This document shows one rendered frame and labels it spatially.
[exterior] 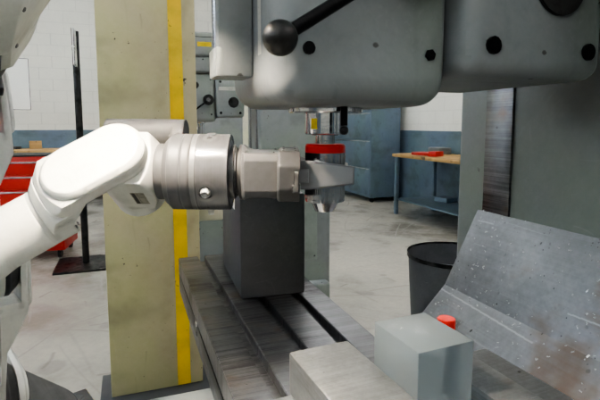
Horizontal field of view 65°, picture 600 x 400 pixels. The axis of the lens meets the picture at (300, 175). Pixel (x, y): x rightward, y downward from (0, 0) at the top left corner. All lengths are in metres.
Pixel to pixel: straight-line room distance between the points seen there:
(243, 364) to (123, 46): 1.78
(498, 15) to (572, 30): 0.10
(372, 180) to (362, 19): 7.40
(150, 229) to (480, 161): 1.69
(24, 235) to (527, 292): 0.65
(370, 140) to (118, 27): 5.97
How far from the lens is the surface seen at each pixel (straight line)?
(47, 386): 1.59
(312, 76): 0.44
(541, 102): 0.80
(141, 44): 2.25
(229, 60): 0.50
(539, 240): 0.79
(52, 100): 9.60
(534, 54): 0.56
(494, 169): 0.86
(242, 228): 0.83
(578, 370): 0.70
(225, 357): 0.68
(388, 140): 7.93
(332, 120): 0.53
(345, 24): 0.46
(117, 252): 2.30
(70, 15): 9.74
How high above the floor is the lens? 1.29
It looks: 6 degrees down
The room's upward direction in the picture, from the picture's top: straight up
